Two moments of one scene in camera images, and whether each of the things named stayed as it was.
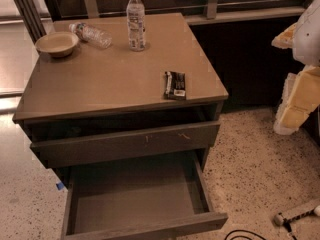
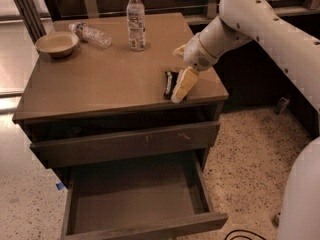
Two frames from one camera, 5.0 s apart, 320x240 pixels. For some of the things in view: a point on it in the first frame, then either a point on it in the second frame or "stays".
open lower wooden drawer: [140, 197] stays
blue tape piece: [60, 185] stays
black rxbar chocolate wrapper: [174, 85] stays
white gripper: [308, 39] -> [196, 55]
